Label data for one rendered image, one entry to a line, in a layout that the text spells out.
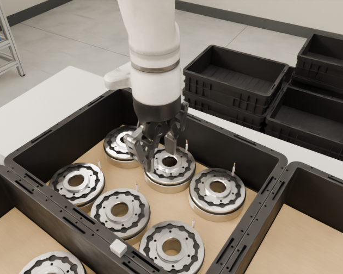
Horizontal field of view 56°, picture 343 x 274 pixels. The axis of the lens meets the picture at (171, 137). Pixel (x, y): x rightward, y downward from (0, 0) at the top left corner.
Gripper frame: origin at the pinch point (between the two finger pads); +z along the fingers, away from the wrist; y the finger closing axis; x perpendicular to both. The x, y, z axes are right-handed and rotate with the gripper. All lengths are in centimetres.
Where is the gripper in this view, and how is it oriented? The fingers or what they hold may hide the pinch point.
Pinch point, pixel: (159, 155)
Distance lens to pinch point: 58.4
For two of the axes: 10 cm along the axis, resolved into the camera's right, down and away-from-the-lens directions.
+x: -7.7, -4.3, 4.8
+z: 0.1, 7.4, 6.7
